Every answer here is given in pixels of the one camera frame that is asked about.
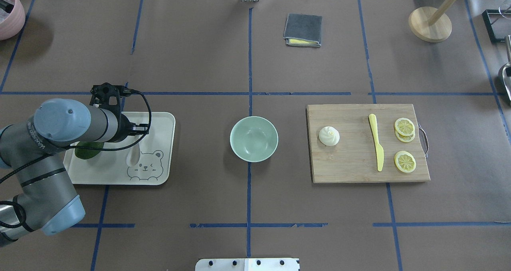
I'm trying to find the lemon slice upper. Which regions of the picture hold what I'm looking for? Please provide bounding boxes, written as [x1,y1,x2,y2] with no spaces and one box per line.
[394,117,416,136]

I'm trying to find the pink bowl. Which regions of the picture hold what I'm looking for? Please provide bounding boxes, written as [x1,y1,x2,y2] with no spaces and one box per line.
[0,0,26,40]

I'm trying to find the bamboo cutting board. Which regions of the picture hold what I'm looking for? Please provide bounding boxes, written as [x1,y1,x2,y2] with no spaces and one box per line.
[306,104,430,183]

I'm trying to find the wooden mug tree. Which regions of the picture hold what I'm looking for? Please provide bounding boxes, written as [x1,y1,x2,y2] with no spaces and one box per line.
[408,0,456,43]

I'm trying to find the lemon slice lower front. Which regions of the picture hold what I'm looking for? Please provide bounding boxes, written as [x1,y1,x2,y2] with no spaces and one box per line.
[394,150,416,173]

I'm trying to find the lemon slice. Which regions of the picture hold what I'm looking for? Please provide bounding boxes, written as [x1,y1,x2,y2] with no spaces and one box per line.
[394,117,416,136]
[394,150,416,173]
[395,131,416,142]

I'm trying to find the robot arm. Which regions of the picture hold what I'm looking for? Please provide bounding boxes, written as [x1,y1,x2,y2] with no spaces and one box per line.
[1,99,151,247]

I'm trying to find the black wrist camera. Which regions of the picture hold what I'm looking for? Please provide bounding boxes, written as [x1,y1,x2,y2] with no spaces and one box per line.
[89,83,133,113]

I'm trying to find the dark glass rack tray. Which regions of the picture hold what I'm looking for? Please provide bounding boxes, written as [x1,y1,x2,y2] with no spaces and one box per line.
[481,9,511,43]

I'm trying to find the beige bear tray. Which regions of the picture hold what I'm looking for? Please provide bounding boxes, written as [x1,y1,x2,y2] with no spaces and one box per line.
[63,112,176,185]

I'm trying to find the yellow plastic knife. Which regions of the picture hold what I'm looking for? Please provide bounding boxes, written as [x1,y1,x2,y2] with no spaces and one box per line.
[368,113,384,172]

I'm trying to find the metal scoop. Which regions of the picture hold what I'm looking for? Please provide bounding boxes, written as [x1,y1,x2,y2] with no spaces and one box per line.
[499,35,511,102]

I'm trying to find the light green bowl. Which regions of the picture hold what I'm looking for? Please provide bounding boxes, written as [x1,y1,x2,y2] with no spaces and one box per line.
[230,116,279,162]

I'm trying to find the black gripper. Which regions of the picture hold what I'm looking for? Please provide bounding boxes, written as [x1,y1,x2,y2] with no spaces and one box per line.
[120,121,150,140]

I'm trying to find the grey folded cloth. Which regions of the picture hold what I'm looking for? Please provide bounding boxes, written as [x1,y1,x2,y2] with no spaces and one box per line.
[283,13,323,43]

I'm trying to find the yellow sponge cloth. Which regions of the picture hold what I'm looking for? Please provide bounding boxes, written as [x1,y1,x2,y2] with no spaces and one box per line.
[286,39,321,47]

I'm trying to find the beige plastic spoon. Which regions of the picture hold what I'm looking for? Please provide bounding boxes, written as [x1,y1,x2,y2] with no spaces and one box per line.
[126,142,141,167]

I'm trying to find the white steamed bun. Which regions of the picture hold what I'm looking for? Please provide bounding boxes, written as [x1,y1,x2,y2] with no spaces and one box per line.
[318,126,340,146]

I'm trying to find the green avocado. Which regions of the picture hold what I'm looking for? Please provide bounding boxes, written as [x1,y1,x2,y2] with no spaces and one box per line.
[74,141,104,160]

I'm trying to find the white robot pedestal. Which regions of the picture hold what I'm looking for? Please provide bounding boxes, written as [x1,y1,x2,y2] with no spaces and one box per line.
[195,257,301,271]

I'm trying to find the lemon slice lower back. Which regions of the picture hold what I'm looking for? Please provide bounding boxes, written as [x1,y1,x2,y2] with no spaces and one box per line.
[395,131,416,142]

